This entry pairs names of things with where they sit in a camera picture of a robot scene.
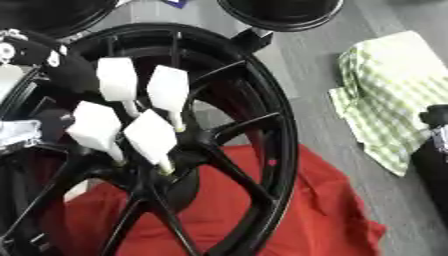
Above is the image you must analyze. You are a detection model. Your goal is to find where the green white checked cloth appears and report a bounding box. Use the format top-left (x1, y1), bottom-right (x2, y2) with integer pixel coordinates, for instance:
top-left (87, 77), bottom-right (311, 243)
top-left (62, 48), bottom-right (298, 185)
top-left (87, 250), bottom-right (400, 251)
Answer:
top-left (325, 30), bottom-right (448, 178)

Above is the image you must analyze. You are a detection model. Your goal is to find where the small blue object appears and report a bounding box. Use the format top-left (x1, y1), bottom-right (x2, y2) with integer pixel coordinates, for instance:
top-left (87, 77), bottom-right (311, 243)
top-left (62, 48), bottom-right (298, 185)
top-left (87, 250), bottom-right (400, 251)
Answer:
top-left (161, 0), bottom-right (189, 10)

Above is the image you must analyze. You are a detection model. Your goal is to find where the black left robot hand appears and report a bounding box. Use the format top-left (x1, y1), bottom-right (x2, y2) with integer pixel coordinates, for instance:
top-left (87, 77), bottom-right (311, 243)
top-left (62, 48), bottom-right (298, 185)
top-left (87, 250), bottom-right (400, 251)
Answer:
top-left (0, 29), bottom-right (102, 145)

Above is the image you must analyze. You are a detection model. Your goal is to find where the black round wheel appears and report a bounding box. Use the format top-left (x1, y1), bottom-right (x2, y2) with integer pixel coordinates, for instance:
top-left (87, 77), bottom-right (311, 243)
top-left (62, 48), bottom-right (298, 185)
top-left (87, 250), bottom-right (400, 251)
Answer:
top-left (215, 0), bottom-right (347, 33)
top-left (0, 0), bottom-right (123, 38)

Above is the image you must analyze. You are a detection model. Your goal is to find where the white pin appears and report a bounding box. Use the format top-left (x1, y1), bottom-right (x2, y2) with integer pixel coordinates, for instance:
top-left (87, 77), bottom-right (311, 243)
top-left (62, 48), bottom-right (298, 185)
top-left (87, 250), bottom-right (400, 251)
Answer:
top-left (120, 108), bottom-right (181, 177)
top-left (64, 100), bottom-right (128, 167)
top-left (145, 64), bottom-right (193, 133)
top-left (94, 56), bottom-right (144, 118)

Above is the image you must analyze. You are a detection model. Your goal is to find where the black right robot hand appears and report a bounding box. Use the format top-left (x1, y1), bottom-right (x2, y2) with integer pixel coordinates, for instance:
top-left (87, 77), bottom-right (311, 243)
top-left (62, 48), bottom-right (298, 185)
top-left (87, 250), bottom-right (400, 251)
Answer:
top-left (416, 103), bottom-right (448, 130)

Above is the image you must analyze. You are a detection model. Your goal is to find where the black spoked wheel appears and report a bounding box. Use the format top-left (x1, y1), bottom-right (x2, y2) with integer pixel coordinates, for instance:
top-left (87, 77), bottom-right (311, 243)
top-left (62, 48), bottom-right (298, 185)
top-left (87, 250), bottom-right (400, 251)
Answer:
top-left (0, 22), bottom-right (301, 256)

